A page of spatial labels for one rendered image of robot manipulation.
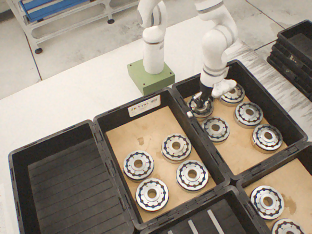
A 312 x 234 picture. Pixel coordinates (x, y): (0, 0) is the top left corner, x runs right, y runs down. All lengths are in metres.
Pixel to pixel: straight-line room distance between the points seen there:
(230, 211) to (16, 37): 2.81
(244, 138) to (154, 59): 0.50
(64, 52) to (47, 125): 1.51
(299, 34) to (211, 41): 1.40
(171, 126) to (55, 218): 0.50
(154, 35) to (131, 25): 1.72
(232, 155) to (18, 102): 1.03
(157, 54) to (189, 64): 0.27
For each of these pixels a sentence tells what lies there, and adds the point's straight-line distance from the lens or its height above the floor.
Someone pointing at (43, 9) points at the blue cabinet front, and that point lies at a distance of 2.55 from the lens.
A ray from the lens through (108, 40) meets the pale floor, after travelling 2.58.
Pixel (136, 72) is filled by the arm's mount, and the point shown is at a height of 0.77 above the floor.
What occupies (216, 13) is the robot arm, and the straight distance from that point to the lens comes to 0.65.
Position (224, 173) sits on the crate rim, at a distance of 0.73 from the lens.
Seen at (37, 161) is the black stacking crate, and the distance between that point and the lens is 0.96.
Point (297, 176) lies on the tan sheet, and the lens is 0.92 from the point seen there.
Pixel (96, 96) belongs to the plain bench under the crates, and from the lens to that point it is 1.18.
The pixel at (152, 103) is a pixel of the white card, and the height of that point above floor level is 0.89.
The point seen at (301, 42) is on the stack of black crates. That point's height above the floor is 0.49.
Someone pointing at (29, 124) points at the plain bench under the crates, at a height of 0.70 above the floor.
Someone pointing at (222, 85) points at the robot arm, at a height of 1.01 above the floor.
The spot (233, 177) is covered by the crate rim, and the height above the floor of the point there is 0.93.
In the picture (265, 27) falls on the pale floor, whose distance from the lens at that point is 2.82.
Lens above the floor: 1.60
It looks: 58 degrees down
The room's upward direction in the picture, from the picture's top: 6 degrees counter-clockwise
